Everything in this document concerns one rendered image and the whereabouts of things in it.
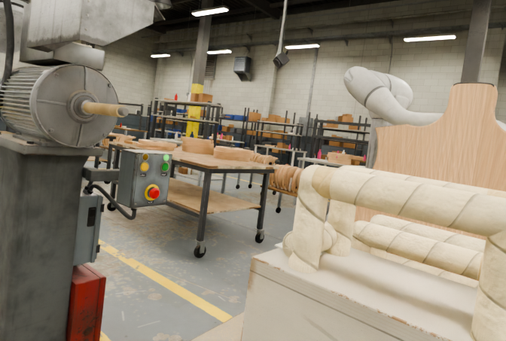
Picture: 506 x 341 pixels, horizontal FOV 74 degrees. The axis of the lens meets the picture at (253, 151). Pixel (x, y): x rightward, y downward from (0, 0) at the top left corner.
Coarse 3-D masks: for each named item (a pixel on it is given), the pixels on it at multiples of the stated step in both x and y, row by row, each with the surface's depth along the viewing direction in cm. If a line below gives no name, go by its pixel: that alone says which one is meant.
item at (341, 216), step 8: (336, 200) 41; (336, 208) 41; (344, 208) 40; (352, 208) 41; (328, 216) 42; (336, 216) 41; (344, 216) 40; (352, 216) 41; (336, 224) 41; (344, 224) 40; (352, 224) 41; (336, 232) 41; (344, 232) 41; (344, 240) 41; (336, 248) 41; (344, 248) 41; (344, 256) 41
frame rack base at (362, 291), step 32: (256, 256) 37; (320, 256) 40; (352, 256) 41; (256, 288) 36; (288, 288) 34; (320, 288) 32; (352, 288) 32; (384, 288) 33; (416, 288) 34; (448, 288) 35; (256, 320) 36; (288, 320) 34; (320, 320) 32; (352, 320) 30; (384, 320) 28; (416, 320) 27; (448, 320) 28
